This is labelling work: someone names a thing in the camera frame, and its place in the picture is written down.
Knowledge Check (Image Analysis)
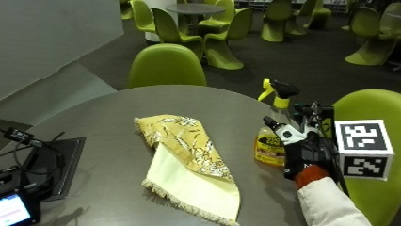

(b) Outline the yellow spray bottle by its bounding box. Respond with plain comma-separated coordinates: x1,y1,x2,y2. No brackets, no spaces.
253,78,302,167

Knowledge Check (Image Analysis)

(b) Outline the green moulded chair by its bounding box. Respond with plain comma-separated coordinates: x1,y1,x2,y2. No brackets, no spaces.
330,89,401,226
126,42,208,89

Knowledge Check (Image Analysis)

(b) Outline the white marker cube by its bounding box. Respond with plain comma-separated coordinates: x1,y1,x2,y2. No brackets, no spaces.
333,119,396,182

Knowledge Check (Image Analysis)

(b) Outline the yellow floral fringed cloth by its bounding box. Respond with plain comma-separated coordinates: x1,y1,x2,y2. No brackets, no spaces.
133,114,242,226

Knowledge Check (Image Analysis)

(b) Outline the group of green chairs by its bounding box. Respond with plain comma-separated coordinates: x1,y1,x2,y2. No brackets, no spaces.
117,0,401,71

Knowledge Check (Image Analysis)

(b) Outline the round grey table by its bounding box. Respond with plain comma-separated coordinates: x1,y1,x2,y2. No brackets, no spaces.
164,2,226,34

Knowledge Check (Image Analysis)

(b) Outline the phone with lit screen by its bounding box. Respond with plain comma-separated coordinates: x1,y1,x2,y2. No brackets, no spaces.
0,187,43,226

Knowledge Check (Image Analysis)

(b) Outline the black cable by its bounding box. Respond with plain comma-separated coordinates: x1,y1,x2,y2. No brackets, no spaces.
0,131,68,189

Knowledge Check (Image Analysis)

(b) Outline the black cable adapter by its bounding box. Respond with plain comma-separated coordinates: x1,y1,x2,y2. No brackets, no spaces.
3,127,35,145

